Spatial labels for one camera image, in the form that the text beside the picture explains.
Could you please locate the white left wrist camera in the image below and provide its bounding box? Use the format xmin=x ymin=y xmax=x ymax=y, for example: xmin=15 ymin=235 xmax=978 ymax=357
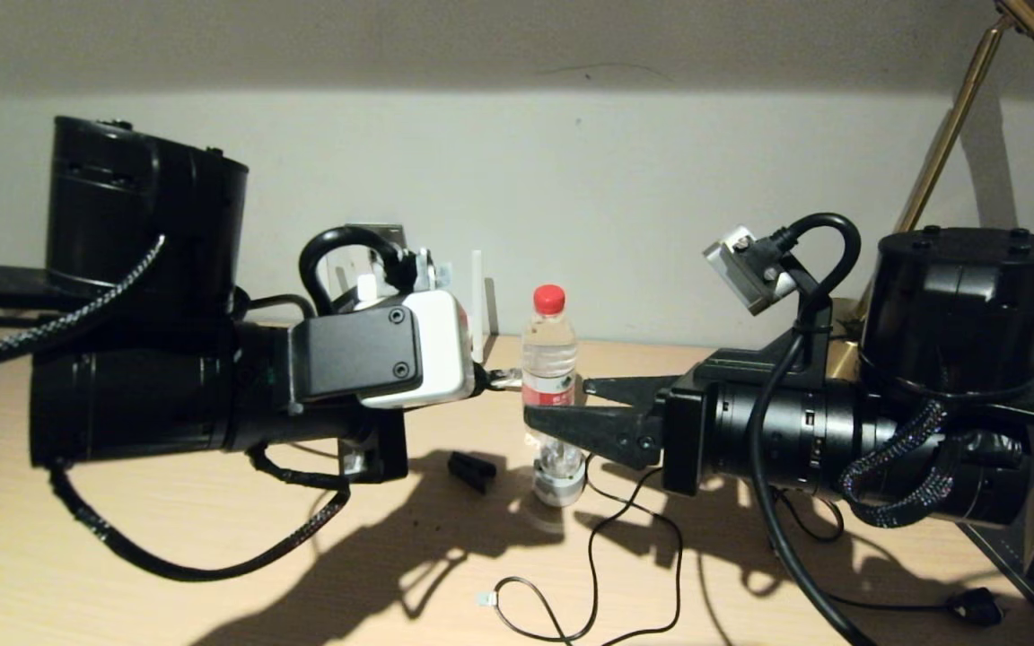
xmin=288 ymin=289 xmax=478 ymax=412

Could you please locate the small black clip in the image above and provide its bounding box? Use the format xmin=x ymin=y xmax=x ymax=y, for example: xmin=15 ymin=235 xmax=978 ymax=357
xmin=448 ymin=452 xmax=500 ymax=494

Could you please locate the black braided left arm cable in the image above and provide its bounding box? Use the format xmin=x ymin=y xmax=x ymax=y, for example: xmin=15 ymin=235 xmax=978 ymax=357
xmin=0 ymin=235 xmax=352 ymax=582

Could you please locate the water bottle red cap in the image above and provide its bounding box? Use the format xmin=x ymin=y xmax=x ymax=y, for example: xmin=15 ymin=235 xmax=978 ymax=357
xmin=521 ymin=285 xmax=578 ymax=409

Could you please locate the white power adapter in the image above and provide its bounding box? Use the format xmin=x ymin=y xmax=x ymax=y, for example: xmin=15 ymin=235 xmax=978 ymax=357
xmin=348 ymin=247 xmax=385 ymax=286

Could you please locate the small glass dome white base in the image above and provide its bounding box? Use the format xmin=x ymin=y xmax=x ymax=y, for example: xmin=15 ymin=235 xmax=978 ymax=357
xmin=532 ymin=441 xmax=587 ymax=508

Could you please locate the brass desk lamp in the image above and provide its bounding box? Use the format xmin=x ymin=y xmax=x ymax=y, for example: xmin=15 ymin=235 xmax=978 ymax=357
xmin=827 ymin=0 xmax=1034 ymax=382

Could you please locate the black lamp power cord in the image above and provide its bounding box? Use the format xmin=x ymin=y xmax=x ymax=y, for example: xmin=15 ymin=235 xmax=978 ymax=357
xmin=773 ymin=489 xmax=1007 ymax=626

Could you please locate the grey wall socket plate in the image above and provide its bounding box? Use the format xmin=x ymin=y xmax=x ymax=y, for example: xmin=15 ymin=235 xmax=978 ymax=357
xmin=344 ymin=223 xmax=407 ymax=248

